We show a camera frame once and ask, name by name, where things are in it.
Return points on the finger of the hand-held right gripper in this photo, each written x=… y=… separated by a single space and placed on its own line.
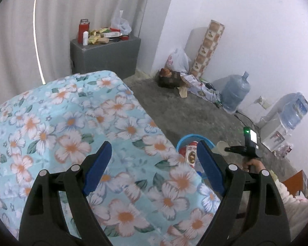
x=236 y=150

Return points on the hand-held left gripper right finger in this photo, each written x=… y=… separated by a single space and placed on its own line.
x=210 y=169

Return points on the white printed plastic bag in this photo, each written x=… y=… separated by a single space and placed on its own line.
x=178 y=60

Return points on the pink white plastic bag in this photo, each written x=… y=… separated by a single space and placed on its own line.
x=283 y=150

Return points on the grey cabinet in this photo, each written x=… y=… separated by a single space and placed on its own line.
x=105 y=56

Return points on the blue water jug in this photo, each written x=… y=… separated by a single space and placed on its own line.
x=295 y=110
x=234 y=93

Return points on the small white bottle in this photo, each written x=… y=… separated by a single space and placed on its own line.
x=85 y=39

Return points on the person's right forearm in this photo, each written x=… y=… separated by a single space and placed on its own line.
x=295 y=210

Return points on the beige paper cup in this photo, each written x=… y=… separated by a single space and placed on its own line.
x=222 y=147

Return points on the dark brown box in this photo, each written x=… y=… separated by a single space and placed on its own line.
x=170 y=79

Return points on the patterned paper roll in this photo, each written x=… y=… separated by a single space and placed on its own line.
x=208 y=48

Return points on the beige cardboard scrap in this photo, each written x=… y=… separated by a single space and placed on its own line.
x=183 y=92

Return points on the wall socket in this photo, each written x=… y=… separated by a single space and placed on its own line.
x=263 y=102

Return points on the red white printed packet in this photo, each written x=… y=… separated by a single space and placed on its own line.
x=191 y=155

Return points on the red round lid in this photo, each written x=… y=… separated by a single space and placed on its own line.
x=124 y=37

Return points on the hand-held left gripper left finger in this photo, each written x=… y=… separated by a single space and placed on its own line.
x=97 y=169

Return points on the blue floral tablecloth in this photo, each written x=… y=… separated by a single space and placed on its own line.
x=66 y=133

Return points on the person's right hand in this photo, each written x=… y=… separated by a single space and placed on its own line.
x=258 y=165

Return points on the red thermos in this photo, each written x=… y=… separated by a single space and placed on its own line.
x=82 y=30

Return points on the white water dispenser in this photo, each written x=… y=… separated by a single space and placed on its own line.
x=270 y=130

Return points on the orange brown box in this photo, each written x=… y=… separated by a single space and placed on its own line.
x=296 y=184

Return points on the white curtain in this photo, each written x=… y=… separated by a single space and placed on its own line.
x=66 y=18

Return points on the pile of yellow snack wrappers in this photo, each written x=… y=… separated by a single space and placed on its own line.
x=100 y=37

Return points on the white printed sheet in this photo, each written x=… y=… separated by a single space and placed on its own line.
x=195 y=84

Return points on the blue plastic basin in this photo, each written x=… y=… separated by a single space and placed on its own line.
x=182 y=141

